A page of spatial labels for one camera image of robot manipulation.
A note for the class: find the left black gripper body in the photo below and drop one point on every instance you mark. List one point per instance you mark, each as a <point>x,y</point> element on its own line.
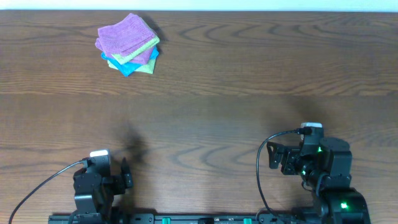
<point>117,180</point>

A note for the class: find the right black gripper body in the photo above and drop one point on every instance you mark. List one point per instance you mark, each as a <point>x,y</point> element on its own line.
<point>295,165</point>

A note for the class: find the purple microfiber cloth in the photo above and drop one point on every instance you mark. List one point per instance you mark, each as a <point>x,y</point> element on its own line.
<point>125,37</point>

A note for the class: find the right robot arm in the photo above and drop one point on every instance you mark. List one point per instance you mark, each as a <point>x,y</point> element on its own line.
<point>324,165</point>

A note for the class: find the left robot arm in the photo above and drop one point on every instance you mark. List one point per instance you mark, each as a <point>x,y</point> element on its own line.
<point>95,189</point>

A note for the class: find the blue folded cloth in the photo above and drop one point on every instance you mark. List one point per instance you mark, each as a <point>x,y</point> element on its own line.
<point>154,55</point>

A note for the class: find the top green folded cloth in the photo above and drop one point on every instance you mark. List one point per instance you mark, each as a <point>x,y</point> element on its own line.
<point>127,58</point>

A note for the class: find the purple folded cloth in stack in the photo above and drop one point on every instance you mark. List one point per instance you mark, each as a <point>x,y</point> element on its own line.
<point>143,58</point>

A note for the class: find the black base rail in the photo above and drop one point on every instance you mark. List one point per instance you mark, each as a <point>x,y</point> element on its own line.
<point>148,218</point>

